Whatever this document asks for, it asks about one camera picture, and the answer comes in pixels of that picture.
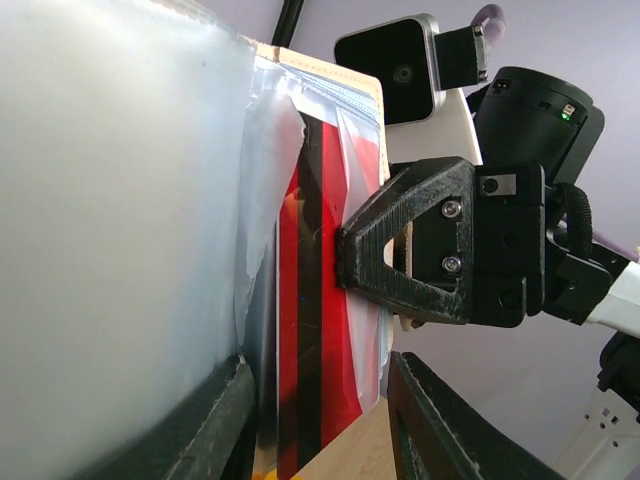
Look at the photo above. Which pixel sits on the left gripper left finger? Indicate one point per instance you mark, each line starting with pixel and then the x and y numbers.
pixel 210 435

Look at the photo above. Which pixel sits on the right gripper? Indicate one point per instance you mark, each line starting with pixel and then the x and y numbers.
pixel 409 247

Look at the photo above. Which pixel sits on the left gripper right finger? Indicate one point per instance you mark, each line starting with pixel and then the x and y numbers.
pixel 437 435

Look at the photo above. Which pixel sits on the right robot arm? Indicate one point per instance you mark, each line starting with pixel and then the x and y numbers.
pixel 524 117

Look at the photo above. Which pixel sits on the red black striped card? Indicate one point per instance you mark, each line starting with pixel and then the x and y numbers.
pixel 328 339

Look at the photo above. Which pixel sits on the black aluminium frame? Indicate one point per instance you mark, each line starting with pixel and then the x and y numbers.
pixel 287 23

